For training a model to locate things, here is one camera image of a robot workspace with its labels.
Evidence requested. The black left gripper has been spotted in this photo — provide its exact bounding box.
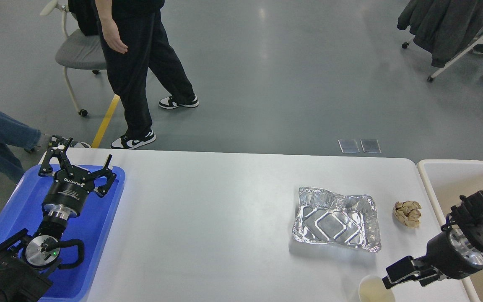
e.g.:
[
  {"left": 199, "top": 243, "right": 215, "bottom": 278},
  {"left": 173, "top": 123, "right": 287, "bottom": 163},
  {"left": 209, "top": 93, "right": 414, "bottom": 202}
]
[{"left": 38, "top": 138, "right": 117, "bottom": 217}]

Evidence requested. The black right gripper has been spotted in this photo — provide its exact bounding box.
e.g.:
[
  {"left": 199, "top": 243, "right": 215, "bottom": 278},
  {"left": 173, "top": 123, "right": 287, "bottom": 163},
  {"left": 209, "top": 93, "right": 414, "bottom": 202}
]
[{"left": 382, "top": 228, "right": 483, "bottom": 290}]

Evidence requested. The white paper cup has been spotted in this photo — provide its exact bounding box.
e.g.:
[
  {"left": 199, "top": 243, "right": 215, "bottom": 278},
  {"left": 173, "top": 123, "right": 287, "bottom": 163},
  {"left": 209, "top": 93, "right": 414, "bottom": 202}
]
[{"left": 358, "top": 275, "right": 396, "bottom": 302}]

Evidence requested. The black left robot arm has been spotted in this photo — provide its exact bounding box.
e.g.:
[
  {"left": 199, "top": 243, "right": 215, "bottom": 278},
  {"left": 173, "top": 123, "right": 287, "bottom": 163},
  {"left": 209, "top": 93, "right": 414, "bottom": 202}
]
[{"left": 0, "top": 139, "right": 116, "bottom": 302}]

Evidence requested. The crumpled brown paper ball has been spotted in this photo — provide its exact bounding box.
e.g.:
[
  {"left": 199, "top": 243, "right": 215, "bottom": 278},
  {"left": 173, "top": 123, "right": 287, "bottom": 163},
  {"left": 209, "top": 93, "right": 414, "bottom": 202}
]
[{"left": 392, "top": 200, "right": 422, "bottom": 228}]

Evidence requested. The blue plastic tray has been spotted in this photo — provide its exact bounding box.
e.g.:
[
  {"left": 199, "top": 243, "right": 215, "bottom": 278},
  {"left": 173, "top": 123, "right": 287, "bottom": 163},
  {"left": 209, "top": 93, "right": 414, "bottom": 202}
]
[{"left": 0, "top": 166, "right": 126, "bottom": 302}]

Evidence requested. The seated person in jeans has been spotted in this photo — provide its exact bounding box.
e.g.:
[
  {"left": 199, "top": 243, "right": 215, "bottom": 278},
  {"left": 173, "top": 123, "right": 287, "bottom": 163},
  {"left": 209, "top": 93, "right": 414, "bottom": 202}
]
[{"left": 0, "top": 94, "right": 92, "bottom": 185}]

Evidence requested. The beige plastic bin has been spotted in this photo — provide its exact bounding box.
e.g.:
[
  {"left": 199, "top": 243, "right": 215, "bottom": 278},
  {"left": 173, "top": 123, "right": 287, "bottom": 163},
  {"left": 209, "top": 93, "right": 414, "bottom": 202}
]
[{"left": 417, "top": 160, "right": 483, "bottom": 302}]

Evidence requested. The crumpled aluminium foil tray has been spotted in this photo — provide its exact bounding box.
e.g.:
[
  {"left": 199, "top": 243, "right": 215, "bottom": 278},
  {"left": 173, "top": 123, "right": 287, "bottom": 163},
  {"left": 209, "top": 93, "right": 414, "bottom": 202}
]
[{"left": 293, "top": 187, "right": 382, "bottom": 253}]

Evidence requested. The grey white rolling chair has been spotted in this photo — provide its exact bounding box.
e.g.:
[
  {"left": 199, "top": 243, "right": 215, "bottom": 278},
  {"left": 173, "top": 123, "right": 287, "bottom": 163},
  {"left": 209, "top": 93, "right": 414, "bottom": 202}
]
[{"left": 40, "top": 0, "right": 106, "bottom": 117}]

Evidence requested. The right metal floor plate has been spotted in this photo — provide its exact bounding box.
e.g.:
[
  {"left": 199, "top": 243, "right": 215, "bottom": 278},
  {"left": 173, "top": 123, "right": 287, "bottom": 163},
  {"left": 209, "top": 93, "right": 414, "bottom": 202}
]
[{"left": 360, "top": 139, "right": 382, "bottom": 154}]

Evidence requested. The metal floor plate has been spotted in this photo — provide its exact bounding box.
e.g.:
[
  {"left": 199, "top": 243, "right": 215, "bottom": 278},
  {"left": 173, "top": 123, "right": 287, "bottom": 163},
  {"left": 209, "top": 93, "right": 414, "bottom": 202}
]
[
  {"left": 338, "top": 139, "right": 360, "bottom": 154},
  {"left": 360, "top": 139, "right": 382, "bottom": 154}
]

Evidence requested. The left metal floor plate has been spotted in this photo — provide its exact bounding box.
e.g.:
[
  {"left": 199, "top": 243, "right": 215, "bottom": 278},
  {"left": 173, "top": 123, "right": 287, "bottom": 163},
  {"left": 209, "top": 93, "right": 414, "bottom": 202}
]
[{"left": 338, "top": 139, "right": 360, "bottom": 154}]

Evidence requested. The black bag on chair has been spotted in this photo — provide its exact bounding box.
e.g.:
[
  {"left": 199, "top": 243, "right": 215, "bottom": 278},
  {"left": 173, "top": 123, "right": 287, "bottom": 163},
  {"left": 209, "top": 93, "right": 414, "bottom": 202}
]
[{"left": 68, "top": 0, "right": 99, "bottom": 36}]

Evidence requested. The person in black clothes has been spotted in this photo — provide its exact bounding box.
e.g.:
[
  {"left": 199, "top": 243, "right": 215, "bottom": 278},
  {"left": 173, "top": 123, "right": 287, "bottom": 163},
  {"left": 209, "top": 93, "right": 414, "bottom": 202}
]
[{"left": 91, "top": 0, "right": 199, "bottom": 149}]

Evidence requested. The dark grey hanging jacket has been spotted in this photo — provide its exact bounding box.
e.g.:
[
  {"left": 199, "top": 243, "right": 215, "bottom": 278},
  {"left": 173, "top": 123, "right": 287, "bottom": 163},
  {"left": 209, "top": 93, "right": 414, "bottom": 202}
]
[{"left": 397, "top": 0, "right": 483, "bottom": 68}]

